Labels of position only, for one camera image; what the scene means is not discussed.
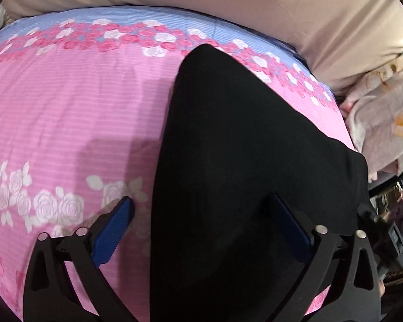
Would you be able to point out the black pants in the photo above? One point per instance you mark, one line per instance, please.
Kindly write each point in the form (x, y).
(232, 150)

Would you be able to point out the pink floral bed sheet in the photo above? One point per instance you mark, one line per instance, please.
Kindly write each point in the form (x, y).
(83, 95)

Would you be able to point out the person's right hand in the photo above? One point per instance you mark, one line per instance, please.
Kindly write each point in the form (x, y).
(381, 288)

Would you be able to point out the pale floral quilt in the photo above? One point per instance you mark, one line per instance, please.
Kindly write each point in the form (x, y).
(373, 111)

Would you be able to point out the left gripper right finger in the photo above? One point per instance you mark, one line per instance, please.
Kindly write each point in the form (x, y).
(339, 281)

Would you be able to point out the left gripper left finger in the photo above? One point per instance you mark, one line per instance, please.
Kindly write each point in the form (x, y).
(48, 291)

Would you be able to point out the beige headboard cushion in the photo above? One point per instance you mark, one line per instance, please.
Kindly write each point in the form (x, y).
(340, 39)

